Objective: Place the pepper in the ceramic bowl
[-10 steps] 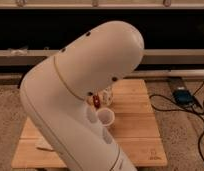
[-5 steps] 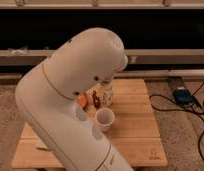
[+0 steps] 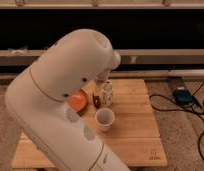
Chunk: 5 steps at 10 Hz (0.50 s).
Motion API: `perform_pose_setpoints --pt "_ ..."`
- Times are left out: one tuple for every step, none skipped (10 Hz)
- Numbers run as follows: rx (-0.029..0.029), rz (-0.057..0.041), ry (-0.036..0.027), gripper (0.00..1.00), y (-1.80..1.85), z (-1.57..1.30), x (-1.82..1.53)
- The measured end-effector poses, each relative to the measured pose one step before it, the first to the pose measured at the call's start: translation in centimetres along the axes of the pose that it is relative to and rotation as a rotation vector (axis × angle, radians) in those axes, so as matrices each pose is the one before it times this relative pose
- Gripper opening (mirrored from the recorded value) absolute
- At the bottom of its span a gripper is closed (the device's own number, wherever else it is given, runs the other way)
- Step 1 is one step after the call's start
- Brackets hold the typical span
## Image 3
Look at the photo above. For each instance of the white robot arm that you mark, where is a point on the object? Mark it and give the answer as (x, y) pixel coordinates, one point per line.
(37, 100)

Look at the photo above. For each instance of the orange ceramic bowl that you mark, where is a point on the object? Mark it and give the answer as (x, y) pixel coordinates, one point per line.
(78, 101)

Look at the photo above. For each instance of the small white bottle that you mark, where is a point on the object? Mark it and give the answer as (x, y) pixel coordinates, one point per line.
(107, 93)

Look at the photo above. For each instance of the white paper cup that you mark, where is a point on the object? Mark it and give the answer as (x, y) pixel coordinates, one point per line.
(104, 118)

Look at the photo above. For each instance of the wooden table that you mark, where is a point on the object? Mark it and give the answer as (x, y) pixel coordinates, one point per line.
(134, 136)

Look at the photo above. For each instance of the blue power adapter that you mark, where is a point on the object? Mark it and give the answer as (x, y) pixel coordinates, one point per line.
(182, 96)

